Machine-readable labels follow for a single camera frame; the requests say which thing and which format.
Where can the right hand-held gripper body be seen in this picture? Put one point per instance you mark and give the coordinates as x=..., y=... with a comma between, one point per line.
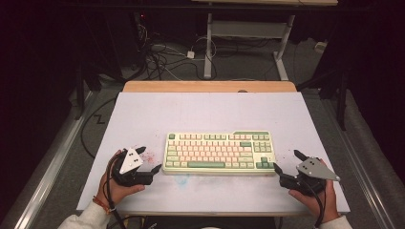
x=313, y=168

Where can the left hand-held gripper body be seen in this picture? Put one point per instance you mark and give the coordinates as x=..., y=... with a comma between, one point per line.
x=132, y=160

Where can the cream pink green keyboard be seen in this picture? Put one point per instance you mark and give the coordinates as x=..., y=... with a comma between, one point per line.
x=216, y=152

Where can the person's left hand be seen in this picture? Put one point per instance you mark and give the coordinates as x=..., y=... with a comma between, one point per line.
x=110, y=189

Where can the person's right hand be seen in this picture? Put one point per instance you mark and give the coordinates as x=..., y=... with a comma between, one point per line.
x=329, y=203

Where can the black metal stand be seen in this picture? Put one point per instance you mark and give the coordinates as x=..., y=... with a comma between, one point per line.
x=79, y=95
x=341, y=101

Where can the white table cover board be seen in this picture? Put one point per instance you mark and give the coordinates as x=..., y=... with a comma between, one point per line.
x=207, y=111

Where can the wooden table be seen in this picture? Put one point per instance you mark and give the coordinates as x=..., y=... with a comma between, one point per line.
x=207, y=86

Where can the white power adapter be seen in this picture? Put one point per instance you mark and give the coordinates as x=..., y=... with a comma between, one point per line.
x=190, y=54

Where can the small white box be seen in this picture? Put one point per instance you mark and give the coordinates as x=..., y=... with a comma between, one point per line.
x=320, y=47

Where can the black device with red light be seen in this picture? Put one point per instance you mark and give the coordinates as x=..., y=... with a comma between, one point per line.
x=140, y=20

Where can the aluminium floor rail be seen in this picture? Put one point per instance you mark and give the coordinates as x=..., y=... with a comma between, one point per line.
x=359, y=165
x=54, y=171

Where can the white metal desk frame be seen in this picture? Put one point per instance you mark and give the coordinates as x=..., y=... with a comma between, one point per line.
x=248, y=29

